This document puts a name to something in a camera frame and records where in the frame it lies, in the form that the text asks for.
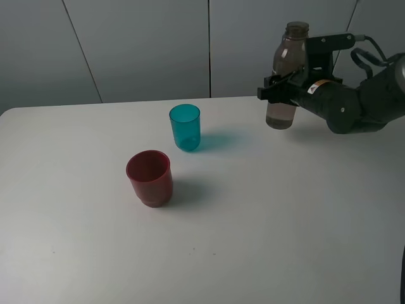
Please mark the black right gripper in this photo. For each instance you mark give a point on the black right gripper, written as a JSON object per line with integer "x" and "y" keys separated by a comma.
{"x": 336, "y": 103}

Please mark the brown transparent plastic bottle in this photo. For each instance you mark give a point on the brown transparent plastic bottle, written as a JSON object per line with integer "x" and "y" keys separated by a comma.
{"x": 289, "y": 56}

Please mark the teal transparent plastic cup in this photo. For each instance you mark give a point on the teal transparent plastic cup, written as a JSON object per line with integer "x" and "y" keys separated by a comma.
{"x": 186, "y": 127}

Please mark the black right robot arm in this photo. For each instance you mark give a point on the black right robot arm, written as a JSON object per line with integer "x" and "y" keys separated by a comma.
{"x": 368, "y": 108}

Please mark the red plastic cup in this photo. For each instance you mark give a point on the red plastic cup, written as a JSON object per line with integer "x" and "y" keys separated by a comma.
{"x": 150, "y": 175}

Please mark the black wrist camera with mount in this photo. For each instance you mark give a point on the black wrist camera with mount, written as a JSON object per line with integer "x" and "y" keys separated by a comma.
{"x": 319, "y": 55}

